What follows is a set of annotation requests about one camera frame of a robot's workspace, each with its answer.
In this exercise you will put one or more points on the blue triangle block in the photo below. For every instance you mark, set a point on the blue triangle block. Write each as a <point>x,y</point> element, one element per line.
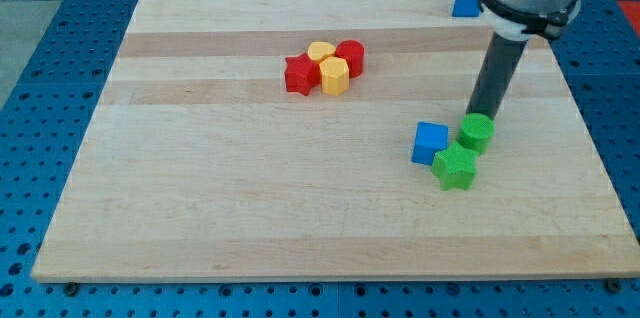
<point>466,9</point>

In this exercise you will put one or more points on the wooden board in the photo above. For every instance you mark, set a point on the wooden board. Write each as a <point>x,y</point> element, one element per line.
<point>198,165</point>

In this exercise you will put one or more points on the red star block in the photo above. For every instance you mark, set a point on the red star block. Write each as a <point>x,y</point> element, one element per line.
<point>301,74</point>

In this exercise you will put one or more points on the yellow hexagon block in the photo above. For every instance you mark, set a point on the yellow hexagon block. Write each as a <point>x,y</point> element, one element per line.
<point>334,75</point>

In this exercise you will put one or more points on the yellow heart block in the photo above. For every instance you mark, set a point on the yellow heart block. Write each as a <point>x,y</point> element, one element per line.
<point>320,50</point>

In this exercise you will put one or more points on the red cylinder block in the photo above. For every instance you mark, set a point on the red cylinder block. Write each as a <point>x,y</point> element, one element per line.
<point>353,52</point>

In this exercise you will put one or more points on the blue cube block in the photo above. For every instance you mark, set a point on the blue cube block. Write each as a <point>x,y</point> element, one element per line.
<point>430,138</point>

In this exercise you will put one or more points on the green star block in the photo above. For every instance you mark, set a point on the green star block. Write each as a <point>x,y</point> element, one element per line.
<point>455,167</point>

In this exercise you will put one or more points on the green cylinder block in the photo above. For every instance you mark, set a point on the green cylinder block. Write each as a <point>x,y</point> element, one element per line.
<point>476,132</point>

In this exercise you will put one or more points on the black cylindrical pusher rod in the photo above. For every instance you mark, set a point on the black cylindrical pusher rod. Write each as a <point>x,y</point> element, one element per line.
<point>499,64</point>

